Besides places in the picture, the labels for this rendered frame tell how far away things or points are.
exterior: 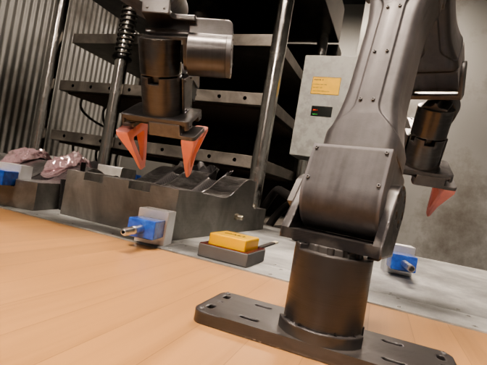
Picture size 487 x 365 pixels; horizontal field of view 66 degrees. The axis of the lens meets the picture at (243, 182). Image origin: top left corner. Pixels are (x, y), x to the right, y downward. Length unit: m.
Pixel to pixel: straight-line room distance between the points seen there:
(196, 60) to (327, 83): 1.05
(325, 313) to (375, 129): 0.15
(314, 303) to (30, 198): 0.65
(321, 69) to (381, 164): 1.26
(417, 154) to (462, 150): 2.54
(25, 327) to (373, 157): 0.27
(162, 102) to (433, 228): 2.80
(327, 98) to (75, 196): 1.02
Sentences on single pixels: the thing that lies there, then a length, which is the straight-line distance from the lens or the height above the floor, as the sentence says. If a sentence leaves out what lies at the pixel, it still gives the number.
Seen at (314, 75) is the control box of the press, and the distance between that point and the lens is 1.55.
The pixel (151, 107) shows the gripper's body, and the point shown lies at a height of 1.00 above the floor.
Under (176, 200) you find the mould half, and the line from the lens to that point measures 0.66.
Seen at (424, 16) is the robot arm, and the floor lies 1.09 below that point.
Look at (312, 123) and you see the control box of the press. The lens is 1.50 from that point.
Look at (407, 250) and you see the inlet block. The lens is 0.77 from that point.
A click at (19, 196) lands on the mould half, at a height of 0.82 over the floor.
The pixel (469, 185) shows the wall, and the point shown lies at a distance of 3.22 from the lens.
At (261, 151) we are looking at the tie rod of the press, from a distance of 1.40.
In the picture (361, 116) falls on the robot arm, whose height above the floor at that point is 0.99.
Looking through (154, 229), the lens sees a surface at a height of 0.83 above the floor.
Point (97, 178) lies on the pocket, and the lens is 0.82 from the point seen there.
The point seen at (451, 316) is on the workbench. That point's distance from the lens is 0.55.
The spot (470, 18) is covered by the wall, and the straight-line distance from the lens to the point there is 3.53.
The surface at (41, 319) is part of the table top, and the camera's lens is 0.31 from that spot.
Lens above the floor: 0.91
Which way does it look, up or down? 1 degrees up
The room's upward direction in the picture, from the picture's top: 10 degrees clockwise
